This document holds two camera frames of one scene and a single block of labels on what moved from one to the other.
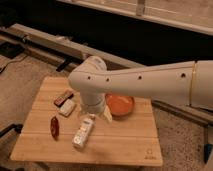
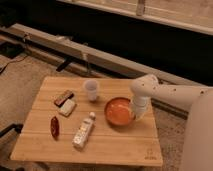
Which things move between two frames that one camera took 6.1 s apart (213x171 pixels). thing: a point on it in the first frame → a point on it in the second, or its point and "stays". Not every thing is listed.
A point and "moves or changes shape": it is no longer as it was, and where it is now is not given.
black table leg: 17,127 stays
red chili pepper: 55,127 stays
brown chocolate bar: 65,97 stays
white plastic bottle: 82,133 stays
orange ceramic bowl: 120,106 moves or changes shape
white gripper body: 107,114 → 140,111
